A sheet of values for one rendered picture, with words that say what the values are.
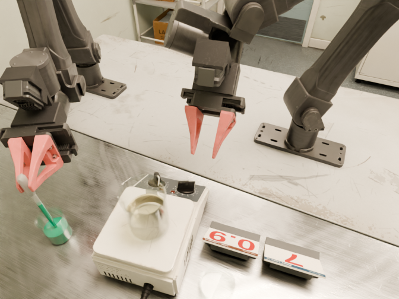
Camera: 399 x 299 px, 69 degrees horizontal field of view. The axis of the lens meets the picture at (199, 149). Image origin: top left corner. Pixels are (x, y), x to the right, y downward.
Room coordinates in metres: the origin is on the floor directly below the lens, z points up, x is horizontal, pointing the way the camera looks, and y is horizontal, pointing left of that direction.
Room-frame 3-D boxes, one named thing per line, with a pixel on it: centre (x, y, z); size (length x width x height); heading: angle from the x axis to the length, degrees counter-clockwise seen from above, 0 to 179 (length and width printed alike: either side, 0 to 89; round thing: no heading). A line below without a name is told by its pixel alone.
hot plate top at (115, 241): (0.22, 0.08, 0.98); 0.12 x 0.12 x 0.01; 75
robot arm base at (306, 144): (0.48, -0.23, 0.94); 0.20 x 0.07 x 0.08; 65
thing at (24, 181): (0.25, 0.24, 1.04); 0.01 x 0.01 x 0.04; 8
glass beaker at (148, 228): (0.22, 0.07, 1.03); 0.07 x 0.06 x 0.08; 34
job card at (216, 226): (0.24, -0.06, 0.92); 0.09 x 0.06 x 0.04; 72
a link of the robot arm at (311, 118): (0.48, -0.22, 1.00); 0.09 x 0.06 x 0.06; 6
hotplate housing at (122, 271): (0.25, 0.07, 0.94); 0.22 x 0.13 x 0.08; 165
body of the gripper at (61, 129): (0.36, 0.26, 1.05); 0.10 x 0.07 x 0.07; 98
